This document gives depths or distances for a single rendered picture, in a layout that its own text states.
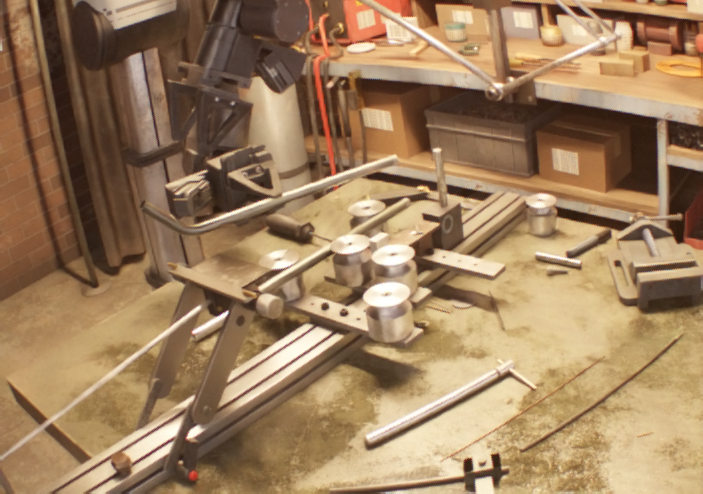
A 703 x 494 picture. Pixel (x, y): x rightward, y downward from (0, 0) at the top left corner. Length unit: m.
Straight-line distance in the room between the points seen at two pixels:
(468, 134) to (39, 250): 2.09
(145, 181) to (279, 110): 1.32
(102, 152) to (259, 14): 2.51
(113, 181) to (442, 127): 1.47
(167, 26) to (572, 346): 0.95
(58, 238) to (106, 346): 2.68
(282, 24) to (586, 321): 0.50
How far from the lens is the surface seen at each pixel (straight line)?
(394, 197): 1.30
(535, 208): 1.15
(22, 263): 3.66
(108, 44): 1.41
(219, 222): 0.98
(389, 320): 0.85
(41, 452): 2.48
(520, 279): 1.05
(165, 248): 1.56
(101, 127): 3.32
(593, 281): 1.03
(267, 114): 2.78
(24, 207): 3.61
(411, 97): 2.71
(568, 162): 2.39
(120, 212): 3.42
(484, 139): 2.53
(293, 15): 0.88
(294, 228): 1.23
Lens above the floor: 1.39
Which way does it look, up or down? 24 degrees down
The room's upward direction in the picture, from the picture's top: 10 degrees counter-clockwise
